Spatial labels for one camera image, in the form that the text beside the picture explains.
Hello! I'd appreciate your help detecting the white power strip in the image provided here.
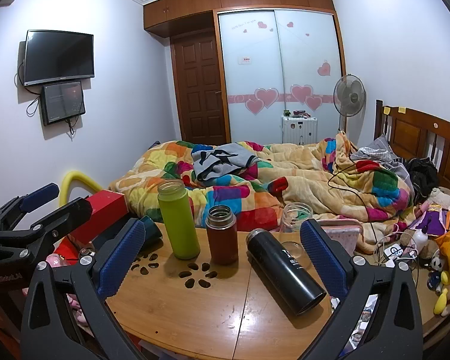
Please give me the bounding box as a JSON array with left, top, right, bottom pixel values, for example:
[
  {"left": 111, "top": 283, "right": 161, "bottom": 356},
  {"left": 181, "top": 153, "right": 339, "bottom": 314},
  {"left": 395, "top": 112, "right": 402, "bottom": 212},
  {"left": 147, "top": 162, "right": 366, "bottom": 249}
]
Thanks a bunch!
[{"left": 382, "top": 243, "right": 418, "bottom": 268}]

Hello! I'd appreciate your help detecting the white suitcase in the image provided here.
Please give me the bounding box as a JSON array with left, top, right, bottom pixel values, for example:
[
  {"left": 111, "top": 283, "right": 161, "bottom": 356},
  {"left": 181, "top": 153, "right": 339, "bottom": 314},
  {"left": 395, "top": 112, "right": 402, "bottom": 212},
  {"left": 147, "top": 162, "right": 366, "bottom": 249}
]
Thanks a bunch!
[{"left": 281, "top": 115, "right": 319, "bottom": 145}]

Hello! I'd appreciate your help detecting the clear glass jar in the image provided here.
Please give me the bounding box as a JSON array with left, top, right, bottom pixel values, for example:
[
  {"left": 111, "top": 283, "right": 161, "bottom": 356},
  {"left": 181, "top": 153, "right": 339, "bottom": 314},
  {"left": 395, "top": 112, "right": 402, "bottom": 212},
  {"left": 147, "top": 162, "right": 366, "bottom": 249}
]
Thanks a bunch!
[{"left": 280, "top": 202, "right": 314, "bottom": 260}]

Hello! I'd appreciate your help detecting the wooden bed headboard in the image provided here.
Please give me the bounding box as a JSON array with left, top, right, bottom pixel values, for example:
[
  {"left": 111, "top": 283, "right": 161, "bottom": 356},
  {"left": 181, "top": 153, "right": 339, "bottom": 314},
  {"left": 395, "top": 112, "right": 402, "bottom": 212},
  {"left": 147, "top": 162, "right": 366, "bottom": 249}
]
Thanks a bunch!
[{"left": 373, "top": 99, "right": 450, "bottom": 196}]

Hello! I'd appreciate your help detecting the wardrobe with heart stickers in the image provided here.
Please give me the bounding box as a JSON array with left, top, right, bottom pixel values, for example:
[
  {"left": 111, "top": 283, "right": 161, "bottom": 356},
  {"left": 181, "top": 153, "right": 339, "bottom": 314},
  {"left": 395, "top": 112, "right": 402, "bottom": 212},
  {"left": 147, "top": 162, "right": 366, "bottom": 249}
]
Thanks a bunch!
[{"left": 214, "top": 7, "right": 347, "bottom": 145}]

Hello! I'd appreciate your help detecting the colourful patchwork blanket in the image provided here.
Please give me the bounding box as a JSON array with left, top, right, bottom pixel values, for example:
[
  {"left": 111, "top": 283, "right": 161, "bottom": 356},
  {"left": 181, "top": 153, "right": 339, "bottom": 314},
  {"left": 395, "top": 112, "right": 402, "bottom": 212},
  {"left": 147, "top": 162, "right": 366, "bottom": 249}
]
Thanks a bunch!
[{"left": 108, "top": 130, "right": 415, "bottom": 254}]

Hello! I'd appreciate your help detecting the red box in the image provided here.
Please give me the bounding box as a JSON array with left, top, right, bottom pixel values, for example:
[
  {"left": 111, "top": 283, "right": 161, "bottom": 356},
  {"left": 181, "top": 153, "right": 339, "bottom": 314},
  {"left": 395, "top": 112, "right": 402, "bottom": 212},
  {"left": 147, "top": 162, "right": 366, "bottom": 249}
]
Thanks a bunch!
[{"left": 65, "top": 190, "right": 130, "bottom": 249}]

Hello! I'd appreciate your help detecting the black wall television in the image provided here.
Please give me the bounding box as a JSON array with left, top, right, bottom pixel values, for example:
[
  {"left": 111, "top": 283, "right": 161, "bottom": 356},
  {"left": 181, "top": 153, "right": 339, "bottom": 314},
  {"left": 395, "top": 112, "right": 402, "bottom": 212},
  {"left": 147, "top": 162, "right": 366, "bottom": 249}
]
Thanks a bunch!
[{"left": 23, "top": 29, "right": 95, "bottom": 86}]

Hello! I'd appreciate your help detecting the small white bottle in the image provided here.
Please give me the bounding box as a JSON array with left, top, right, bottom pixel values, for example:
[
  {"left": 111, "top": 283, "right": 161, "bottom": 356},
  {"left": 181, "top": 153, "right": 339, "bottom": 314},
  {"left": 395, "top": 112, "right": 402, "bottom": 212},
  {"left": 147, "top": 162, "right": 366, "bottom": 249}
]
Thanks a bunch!
[{"left": 412, "top": 228, "right": 430, "bottom": 250}]

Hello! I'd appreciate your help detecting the black standing fan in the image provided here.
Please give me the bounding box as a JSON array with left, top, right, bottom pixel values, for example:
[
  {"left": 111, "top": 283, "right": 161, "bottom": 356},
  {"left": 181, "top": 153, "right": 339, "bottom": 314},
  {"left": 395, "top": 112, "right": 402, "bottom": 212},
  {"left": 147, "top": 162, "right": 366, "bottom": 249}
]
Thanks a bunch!
[{"left": 332, "top": 74, "right": 367, "bottom": 134}]

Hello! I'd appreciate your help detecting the black cable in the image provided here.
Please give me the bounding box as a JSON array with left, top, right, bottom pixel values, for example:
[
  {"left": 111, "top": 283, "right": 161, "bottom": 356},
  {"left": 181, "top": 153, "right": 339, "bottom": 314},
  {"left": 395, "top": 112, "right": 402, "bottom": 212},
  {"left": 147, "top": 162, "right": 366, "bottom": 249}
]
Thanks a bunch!
[{"left": 328, "top": 159, "right": 384, "bottom": 257}]

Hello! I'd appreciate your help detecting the black thermos cup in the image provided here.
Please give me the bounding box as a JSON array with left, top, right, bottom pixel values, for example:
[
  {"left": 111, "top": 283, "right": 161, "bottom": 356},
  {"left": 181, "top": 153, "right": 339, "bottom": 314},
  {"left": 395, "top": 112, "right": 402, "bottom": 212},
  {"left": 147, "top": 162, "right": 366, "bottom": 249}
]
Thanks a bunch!
[{"left": 246, "top": 228, "right": 328, "bottom": 316}]

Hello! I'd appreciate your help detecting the brown wooden door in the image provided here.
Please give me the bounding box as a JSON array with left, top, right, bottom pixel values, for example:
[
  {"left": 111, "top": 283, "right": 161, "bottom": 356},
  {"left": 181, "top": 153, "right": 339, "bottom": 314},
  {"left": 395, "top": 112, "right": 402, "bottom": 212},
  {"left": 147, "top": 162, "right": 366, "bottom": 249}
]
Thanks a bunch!
[{"left": 171, "top": 32, "right": 226, "bottom": 146}]

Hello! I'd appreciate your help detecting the yellow plush toy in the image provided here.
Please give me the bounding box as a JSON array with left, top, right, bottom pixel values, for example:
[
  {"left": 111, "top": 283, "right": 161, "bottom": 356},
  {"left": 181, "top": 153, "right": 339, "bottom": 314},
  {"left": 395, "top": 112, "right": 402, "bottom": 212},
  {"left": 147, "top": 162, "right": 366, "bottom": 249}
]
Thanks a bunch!
[{"left": 433, "top": 269, "right": 450, "bottom": 316}]

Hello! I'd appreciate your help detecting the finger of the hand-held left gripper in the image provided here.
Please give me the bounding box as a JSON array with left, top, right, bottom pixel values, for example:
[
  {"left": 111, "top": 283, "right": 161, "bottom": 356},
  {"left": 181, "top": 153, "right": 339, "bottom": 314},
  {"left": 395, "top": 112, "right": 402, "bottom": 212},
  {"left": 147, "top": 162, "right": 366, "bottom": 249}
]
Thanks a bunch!
[
  {"left": 0, "top": 182, "right": 60, "bottom": 234},
  {"left": 0, "top": 197, "right": 93, "bottom": 260}
]

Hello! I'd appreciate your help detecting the black cloth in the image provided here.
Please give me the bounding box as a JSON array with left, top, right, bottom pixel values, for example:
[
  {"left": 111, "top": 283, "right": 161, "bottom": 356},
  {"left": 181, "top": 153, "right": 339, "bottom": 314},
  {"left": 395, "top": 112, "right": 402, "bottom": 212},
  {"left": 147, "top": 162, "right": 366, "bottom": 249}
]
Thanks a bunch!
[{"left": 404, "top": 157, "right": 440, "bottom": 200}]

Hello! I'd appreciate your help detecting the dark teal cup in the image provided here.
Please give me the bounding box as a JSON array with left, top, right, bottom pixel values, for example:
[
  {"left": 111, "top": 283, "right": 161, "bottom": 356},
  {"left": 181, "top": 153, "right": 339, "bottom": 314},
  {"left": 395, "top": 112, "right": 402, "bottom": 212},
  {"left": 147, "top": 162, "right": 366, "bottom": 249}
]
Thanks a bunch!
[{"left": 135, "top": 215, "right": 164, "bottom": 249}]

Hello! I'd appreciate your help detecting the pink box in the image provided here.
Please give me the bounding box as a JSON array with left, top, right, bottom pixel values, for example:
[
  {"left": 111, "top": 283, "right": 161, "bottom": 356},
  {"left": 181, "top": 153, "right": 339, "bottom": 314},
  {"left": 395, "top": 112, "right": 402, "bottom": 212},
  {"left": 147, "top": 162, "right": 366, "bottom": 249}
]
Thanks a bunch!
[{"left": 316, "top": 218, "right": 363, "bottom": 256}]

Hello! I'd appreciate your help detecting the purple doll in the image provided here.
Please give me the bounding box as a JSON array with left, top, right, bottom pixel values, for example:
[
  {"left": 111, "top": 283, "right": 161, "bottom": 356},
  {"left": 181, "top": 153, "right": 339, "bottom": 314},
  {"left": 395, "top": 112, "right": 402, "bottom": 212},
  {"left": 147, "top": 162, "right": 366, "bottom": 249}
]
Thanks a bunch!
[{"left": 415, "top": 202, "right": 450, "bottom": 234}]

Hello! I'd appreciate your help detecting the brown thermos cup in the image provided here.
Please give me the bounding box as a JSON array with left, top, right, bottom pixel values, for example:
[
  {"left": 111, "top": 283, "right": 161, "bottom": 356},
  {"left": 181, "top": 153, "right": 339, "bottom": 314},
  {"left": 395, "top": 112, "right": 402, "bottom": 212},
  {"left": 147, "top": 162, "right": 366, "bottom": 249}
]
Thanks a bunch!
[{"left": 205, "top": 205, "right": 239, "bottom": 265}]

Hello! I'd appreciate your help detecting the grey and black garment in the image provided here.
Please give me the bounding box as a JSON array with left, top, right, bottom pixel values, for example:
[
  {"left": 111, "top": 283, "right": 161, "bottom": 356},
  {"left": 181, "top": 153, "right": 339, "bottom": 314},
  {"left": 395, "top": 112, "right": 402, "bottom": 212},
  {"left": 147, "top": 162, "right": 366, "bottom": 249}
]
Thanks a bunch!
[{"left": 191, "top": 142, "right": 262, "bottom": 182}]

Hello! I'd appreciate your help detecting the green bottle cup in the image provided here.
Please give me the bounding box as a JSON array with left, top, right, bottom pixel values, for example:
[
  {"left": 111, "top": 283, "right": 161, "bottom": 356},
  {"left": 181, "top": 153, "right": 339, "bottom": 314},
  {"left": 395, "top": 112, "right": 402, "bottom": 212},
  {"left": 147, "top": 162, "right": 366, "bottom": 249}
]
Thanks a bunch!
[{"left": 157, "top": 180, "right": 202, "bottom": 260}]

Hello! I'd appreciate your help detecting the yellow foam tube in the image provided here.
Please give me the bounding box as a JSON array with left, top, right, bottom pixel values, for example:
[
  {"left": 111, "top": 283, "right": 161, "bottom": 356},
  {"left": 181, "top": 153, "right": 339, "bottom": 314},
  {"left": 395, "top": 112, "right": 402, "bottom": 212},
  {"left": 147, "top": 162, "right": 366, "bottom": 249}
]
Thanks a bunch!
[{"left": 59, "top": 170, "right": 105, "bottom": 208}]

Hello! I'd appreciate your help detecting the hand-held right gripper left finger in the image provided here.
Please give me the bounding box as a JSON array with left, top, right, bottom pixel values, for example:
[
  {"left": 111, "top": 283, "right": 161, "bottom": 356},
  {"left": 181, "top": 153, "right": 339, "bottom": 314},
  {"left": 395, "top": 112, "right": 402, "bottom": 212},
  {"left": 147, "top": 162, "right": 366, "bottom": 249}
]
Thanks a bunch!
[{"left": 20, "top": 218, "right": 147, "bottom": 360}]

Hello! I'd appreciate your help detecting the beige plush bear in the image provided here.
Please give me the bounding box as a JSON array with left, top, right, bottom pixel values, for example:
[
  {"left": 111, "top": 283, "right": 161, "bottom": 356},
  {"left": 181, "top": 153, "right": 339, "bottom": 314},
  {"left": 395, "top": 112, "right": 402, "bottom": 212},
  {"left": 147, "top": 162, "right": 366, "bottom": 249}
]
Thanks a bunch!
[{"left": 429, "top": 187, "right": 450, "bottom": 208}]

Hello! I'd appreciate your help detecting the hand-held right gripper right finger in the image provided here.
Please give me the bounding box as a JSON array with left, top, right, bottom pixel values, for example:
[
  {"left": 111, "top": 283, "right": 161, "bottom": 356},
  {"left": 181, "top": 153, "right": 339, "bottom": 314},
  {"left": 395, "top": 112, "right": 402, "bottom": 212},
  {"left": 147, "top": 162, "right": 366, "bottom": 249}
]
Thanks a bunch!
[{"left": 299, "top": 219, "right": 425, "bottom": 360}]

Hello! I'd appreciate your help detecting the small black wall monitor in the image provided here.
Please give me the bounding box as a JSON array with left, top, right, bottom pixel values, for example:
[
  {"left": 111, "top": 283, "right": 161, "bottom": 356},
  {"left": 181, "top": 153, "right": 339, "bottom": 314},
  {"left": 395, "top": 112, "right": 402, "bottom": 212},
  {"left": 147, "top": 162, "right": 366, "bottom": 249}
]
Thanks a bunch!
[{"left": 40, "top": 81, "right": 86, "bottom": 127}]

